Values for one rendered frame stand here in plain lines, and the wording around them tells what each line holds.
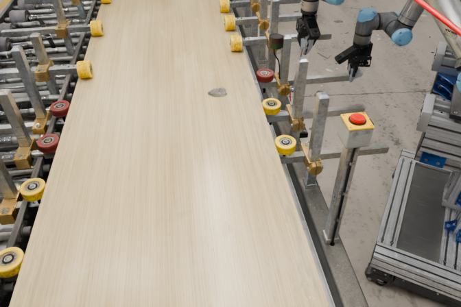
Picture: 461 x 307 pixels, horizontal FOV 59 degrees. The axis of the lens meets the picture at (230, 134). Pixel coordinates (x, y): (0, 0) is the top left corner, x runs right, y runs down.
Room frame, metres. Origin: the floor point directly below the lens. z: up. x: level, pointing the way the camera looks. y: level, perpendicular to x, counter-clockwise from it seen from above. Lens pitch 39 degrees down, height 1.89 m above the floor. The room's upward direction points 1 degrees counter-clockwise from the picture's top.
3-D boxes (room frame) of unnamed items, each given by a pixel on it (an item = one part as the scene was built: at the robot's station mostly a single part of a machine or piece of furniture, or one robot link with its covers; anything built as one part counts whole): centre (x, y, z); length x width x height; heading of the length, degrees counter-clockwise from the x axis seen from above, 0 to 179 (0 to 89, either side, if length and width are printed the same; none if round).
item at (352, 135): (0.86, -0.34, 1.18); 0.07 x 0.07 x 0.08; 7
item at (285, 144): (1.15, -0.20, 0.85); 0.08 x 0.08 x 0.11
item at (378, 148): (1.17, -0.40, 0.82); 0.43 x 0.03 x 0.04; 97
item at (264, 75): (1.65, -0.17, 0.85); 0.08 x 0.08 x 0.11
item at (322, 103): (1.12, -0.31, 0.90); 0.03 x 0.03 x 0.48; 7
